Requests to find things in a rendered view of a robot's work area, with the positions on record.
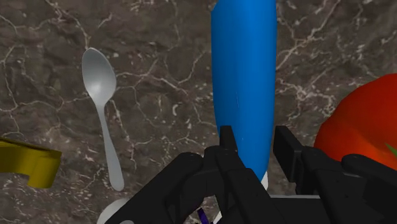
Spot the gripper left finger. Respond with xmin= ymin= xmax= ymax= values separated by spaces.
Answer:
xmin=104 ymin=125 xmax=288 ymax=224

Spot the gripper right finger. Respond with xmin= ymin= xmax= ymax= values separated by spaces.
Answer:
xmin=272 ymin=125 xmax=397 ymax=224

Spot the blue bottle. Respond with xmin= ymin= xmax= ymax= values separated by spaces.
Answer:
xmin=211 ymin=0 xmax=278 ymax=191

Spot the red tomato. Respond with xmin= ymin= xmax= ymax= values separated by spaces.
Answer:
xmin=314 ymin=73 xmax=397 ymax=171

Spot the white round object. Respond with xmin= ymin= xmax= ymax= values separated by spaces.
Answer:
xmin=96 ymin=197 xmax=131 ymax=224

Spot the silver spoon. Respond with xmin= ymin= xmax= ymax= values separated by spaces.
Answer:
xmin=81 ymin=47 xmax=125 ymax=192

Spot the yellow curved object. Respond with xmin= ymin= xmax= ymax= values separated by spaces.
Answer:
xmin=0 ymin=137 xmax=62 ymax=189

